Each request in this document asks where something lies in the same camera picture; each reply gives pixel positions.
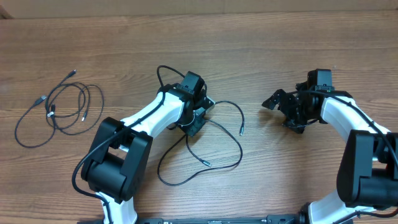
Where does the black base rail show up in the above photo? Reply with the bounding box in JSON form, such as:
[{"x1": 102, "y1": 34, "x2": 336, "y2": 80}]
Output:
[{"x1": 135, "y1": 213, "x2": 310, "y2": 224}]

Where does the short black USB cable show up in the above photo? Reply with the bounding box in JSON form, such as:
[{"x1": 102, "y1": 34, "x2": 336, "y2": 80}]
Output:
[{"x1": 14, "y1": 70, "x2": 86, "y2": 149}]

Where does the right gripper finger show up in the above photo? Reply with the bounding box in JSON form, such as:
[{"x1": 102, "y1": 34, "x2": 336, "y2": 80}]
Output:
[
  {"x1": 262, "y1": 89, "x2": 287, "y2": 110},
  {"x1": 282, "y1": 119, "x2": 307, "y2": 134}
]

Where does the thin black USB cable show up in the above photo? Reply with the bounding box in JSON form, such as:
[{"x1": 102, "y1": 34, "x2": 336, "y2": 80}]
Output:
[{"x1": 45, "y1": 81, "x2": 105, "y2": 136}]

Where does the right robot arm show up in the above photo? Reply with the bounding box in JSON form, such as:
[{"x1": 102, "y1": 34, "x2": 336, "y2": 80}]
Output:
[{"x1": 262, "y1": 69, "x2": 397, "y2": 223}]

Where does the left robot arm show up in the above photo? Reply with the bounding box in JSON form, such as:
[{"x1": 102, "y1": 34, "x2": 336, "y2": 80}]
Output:
[{"x1": 76, "y1": 72, "x2": 214, "y2": 223}]

